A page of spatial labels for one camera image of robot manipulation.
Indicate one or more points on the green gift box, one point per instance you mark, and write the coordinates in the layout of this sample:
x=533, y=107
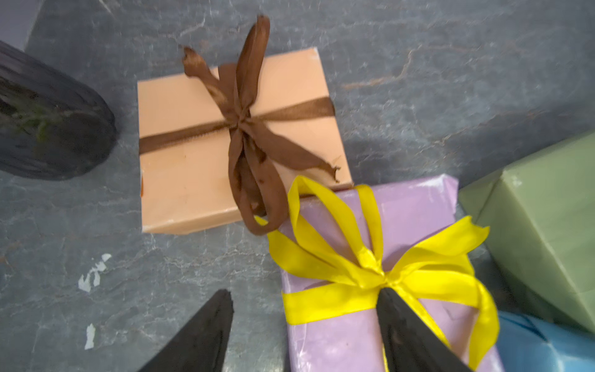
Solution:
x=540, y=211

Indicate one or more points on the purple gift box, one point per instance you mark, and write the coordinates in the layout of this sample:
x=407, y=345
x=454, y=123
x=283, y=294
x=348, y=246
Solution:
x=395, y=279

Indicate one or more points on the brown ribbon on orange box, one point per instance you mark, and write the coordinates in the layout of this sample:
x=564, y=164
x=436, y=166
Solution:
x=254, y=149

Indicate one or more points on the orange gift box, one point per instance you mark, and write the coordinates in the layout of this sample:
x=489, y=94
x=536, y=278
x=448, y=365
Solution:
x=185, y=188

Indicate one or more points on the dark glass vase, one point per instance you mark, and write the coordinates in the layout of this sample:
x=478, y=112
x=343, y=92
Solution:
x=53, y=127

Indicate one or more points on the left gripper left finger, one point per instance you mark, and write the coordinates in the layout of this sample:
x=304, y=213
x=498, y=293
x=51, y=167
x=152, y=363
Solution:
x=201, y=343

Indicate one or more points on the yellow ribbon on purple box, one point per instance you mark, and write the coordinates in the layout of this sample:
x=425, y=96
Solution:
x=372, y=269

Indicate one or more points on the blue gift box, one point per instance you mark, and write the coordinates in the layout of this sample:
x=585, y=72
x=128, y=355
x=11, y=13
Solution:
x=527, y=344

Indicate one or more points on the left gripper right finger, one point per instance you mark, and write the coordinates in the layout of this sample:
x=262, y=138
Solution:
x=409, y=345

